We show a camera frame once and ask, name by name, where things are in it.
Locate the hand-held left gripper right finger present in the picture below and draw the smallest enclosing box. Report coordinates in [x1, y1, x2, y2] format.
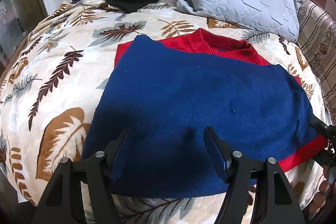
[203, 126, 306, 224]

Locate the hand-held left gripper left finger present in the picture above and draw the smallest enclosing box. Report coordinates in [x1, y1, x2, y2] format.
[31, 127, 130, 224]

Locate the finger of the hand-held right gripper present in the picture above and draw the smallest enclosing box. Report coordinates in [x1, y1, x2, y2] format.
[310, 114, 336, 142]
[312, 149, 336, 169]

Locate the red and blue sweater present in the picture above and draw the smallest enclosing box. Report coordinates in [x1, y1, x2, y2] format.
[81, 28, 328, 199]

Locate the person's right hand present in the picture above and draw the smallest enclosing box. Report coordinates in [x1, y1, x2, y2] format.
[308, 166, 336, 217]

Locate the beige striped floral cushion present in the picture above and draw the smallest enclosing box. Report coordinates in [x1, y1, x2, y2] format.
[297, 0, 336, 119]

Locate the leaf print fleece blanket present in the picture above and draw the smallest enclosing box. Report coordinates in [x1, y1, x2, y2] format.
[0, 0, 332, 224]

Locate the wooden framed glass door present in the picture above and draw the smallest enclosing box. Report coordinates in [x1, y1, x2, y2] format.
[0, 0, 46, 56]

